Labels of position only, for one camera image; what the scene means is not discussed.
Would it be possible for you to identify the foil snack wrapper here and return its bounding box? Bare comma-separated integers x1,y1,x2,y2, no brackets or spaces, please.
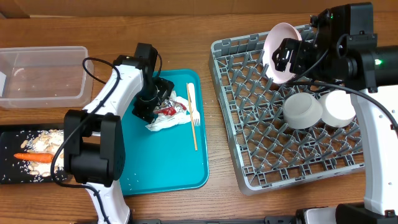
154,99,187,116

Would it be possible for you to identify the white tissue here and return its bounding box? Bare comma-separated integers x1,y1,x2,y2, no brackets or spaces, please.
146,90,191,131

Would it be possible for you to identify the wooden chopstick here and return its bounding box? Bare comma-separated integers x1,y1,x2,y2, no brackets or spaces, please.
187,83,198,151

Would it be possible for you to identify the white plastic fork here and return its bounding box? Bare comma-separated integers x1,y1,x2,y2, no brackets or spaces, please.
188,83,200,126

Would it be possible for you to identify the pink round plate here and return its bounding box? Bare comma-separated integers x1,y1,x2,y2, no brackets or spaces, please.
262,22,302,84

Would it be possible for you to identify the white bowl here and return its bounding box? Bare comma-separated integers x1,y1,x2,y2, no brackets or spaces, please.
319,90,356,128

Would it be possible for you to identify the grey bowl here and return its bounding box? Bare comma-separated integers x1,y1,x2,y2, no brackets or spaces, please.
282,93,323,129

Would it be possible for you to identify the orange carrot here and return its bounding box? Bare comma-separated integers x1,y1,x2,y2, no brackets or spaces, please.
14,153,53,163

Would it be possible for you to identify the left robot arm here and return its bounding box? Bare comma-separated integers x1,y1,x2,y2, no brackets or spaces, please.
60,43,174,223

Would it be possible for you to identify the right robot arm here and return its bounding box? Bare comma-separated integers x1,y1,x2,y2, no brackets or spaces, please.
272,2,397,223

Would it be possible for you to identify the grey plastic dishwasher rack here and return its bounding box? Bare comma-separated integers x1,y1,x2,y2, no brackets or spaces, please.
209,32,364,195

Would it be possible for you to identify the teal plastic serving tray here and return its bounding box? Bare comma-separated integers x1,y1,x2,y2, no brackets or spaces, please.
118,69,210,196

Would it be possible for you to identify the pile of rice and peanuts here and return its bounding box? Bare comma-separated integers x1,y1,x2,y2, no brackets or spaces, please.
21,129,63,177

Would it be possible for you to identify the clear plastic bin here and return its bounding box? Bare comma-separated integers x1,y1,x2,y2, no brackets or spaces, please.
1,46,94,109

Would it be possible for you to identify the black plastic tray bin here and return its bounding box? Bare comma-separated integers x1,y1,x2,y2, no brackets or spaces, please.
1,123,63,184

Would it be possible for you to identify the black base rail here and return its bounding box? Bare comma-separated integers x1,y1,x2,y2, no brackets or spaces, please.
132,215,302,224

